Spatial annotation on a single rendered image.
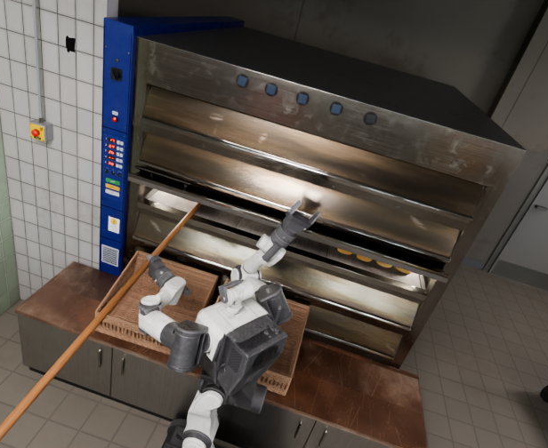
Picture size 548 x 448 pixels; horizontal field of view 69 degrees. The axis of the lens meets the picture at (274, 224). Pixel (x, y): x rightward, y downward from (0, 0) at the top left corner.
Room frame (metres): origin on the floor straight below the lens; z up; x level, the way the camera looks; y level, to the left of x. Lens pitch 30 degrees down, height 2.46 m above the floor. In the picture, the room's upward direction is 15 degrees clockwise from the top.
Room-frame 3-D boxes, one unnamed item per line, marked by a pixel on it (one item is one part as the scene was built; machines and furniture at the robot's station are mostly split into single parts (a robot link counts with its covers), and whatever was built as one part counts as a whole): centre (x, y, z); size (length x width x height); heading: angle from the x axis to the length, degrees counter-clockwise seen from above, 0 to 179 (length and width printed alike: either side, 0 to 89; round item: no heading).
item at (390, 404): (1.72, 0.07, 0.29); 2.42 x 0.56 x 0.58; 85
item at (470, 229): (2.95, -0.07, 1.05); 2.10 x 1.91 x 2.10; 85
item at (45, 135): (2.09, 1.44, 1.46); 0.10 x 0.07 x 0.10; 85
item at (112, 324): (1.78, 0.54, 0.72); 0.56 x 0.49 x 0.28; 87
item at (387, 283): (2.02, -0.06, 1.16); 1.80 x 0.06 x 0.04; 85
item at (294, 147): (2.00, -0.06, 1.80); 1.79 x 0.11 x 0.19; 85
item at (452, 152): (2.03, -0.07, 1.99); 1.80 x 0.08 x 0.21; 85
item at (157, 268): (1.48, 0.47, 1.19); 0.12 x 0.10 x 0.13; 51
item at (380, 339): (2.00, -0.06, 0.76); 1.79 x 0.11 x 0.19; 85
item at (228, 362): (1.12, 0.02, 1.26); 0.34 x 0.30 x 0.36; 141
